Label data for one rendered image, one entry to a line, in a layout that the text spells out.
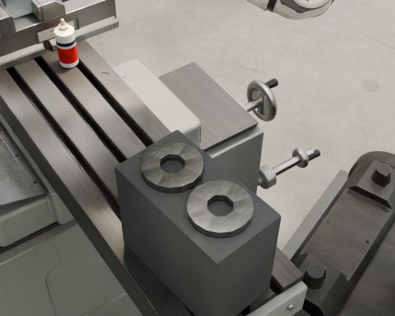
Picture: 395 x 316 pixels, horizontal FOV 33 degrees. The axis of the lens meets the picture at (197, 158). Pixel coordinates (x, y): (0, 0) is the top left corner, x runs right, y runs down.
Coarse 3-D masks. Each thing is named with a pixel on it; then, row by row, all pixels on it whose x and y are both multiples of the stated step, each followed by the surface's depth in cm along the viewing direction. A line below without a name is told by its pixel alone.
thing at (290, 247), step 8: (336, 176) 190; (344, 176) 190; (336, 184) 188; (328, 192) 186; (336, 192) 186; (320, 200) 184; (328, 200) 184; (312, 208) 182; (320, 208) 182; (312, 216) 180; (320, 216) 180; (304, 224) 178; (312, 224) 178; (296, 232) 177; (304, 232) 177; (288, 240) 175; (296, 240) 175; (288, 248) 173; (296, 248) 173; (288, 256) 171
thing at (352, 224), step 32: (352, 192) 161; (384, 192) 159; (320, 224) 155; (352, 224) 155; (384, 224) 155; (320, 256) 148; (352, 256) 149; (384, 256) 151; (320, 288) 140; (352, 288) 145; (384, 288) 146
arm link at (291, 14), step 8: (248, 0) 113; (256, 0) 112; (264, 0) 111; (272, 0) 111; (280, 0) 108; (288, 0) 108; (264, 8) 113; (272, 8) 112; (280, 8) 111; (288, 8) 110; (296, 8) 107; (304, 8) 107; (320, 8) 109; (288, 16) 112; (296, 16) 111; (304, 16) 113; (312, 16) 116
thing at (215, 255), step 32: (128, 160) 95; (160, 160) 93; (192, 160) 94; (128, 192) 95; (160, 192) 91; (192, 192) 89; (224, 192) 90; (128, 224) 102; (160, 224) 92; (192, 224) 87; (224, 224) 86; (256, 224) 88; (160, 256) 98; (192, 256) 88; (224, 256) 84; (256, 256) 91; (192, 288) 94; (224, 288) 90; (256, 288) 98
